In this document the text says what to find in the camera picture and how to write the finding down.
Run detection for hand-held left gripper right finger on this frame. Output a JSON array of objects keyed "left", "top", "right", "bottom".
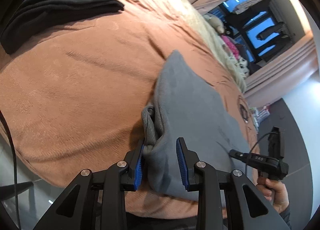
[{"left": 176, "top": 137, "right": 292, "bottom": 230}]

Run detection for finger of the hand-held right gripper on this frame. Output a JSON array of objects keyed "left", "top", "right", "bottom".
[{"left": 229, "top": 149, "right": 250, "bottom": 164}]

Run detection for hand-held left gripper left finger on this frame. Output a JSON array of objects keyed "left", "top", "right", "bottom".
[{"left": 32, "top": 137, "right": 146, "bottom": 230}]

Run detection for grey t-shirt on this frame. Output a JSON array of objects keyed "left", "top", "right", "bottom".
[{"left": 141, "top": 50, "right": 253, "bottom": 203}]

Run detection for person's right forearm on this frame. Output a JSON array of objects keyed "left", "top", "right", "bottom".
[{"left": 275, "top": 205, "right": 293, "bottom": 230}]

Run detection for person's right hand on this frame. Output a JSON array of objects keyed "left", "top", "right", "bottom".
[{"left": 256, "top": 176, "right": 290, "bottom": 214}]

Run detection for row of books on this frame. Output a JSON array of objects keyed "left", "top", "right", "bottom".
[{"left": 251, "top": 105, "right": 272, "bottom": 128}]

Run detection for black and white cloth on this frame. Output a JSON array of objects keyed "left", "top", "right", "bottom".
[{"left": 232, "top": 55, "right": 250, "bottom": 76}]

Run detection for orange blanket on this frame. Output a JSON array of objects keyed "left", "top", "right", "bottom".
[{"left": 0, "top": 0, "right": 260, "bottom": 220}]

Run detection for pink cloth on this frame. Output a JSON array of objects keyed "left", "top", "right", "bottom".
[{"left": 221, "top": 34, "right": 242, "bottom": 57}]

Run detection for dark framed window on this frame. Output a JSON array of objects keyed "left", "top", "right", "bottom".
[{"left": 204, "top": 0, "right": 307, "bottom": 76}]

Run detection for dark hanging garment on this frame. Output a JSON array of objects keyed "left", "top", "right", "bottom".
[
  {"left": 257, "top": 21, "right": 295, "bottom": 43},
  {"left": 230, "top": 8, "right": 275, "bottom": 32}
]

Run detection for beige duvet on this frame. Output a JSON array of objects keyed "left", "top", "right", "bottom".
[{"left": 155, "top": 0, "right": 248, "bottom": 93}]

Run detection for white plush toy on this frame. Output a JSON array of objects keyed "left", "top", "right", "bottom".
[{"left": 209, "top": 15, "right": 225, "bottom": 33}]

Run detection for floral hanging garment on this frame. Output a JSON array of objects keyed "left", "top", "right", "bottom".
[{"left": 234, "top": 0, "right": 272, "bottom": 14}]

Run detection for black folded t-shirt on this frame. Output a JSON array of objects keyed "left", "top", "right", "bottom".
[{"left": 0, "top": 0, "right": 125, "bottom": 54}]

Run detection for right hand-held gripper cable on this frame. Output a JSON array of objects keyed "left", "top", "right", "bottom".
[{"left": 246, "top": 131, "right": 275, "bottom": 173}]

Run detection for hand-held gripper cable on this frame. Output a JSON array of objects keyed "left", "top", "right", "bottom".
[
  {"left": 0, "top": 110, "right": 19, "bottom": 230},
  {"left": 246, "top": 131, "right": 275, "bottom": 173}
]

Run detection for thin black cable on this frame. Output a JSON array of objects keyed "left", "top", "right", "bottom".
[{"left": 236, "top": 96, "right": 250, "bottom": 124}]

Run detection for left hand-held gripper cable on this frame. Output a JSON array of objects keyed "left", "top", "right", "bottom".
[{"left": 0, "top": 110, "right": 19, "bottom": 230}]

